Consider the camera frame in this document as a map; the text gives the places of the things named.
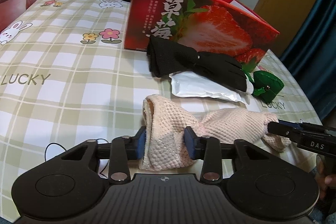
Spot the checkered bunny tablecloth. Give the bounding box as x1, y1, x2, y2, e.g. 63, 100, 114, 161
0, 0, 324, 219

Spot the pink knitted cloth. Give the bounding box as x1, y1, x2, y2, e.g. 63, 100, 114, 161
139, 94, 291, 171

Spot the green plush pouch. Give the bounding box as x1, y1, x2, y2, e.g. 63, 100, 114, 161
252, 71, 284, 103

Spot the person's right hand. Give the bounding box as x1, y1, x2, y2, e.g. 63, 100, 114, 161
315, 155, 336, 200

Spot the blue curtain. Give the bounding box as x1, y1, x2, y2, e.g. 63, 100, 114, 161
280, 0, 335, 120

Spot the red strawberry cardboard box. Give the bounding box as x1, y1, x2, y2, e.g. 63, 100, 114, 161
124, 0, 279, 72

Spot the black bow tie cloth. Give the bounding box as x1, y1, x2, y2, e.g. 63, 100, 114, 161
146, 35, 247, 92

